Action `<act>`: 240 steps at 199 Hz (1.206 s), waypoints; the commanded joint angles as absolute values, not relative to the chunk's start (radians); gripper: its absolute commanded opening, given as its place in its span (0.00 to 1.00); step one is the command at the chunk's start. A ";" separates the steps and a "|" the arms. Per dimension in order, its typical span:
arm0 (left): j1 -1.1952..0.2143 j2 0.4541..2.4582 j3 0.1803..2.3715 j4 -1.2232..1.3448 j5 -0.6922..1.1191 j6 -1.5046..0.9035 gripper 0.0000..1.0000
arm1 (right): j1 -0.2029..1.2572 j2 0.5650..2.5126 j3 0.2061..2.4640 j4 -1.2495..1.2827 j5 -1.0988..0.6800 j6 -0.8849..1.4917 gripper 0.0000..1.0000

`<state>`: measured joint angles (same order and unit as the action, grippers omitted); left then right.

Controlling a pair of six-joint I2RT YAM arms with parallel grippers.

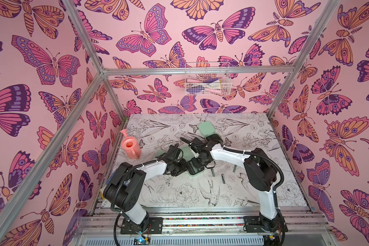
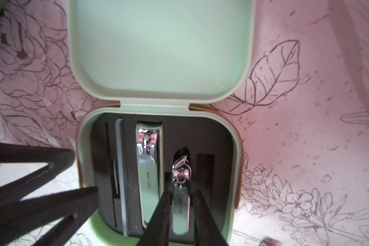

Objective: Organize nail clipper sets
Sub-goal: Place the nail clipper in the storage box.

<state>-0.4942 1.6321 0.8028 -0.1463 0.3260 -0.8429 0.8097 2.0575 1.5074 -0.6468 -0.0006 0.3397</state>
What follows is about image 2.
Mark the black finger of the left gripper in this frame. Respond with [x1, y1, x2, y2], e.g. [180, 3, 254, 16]
[0, 140, 99, 246]

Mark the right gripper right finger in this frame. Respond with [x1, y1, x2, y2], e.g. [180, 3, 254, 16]
[192, 189, 228, 246]

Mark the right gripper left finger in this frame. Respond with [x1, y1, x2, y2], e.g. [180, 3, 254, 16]
[137, 191, 172, 246]

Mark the large green nail clipper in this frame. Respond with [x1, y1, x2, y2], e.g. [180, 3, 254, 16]
[136, 122, 165, 228]

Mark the green case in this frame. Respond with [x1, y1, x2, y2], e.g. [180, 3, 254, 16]
[67, 1, 256, 241]

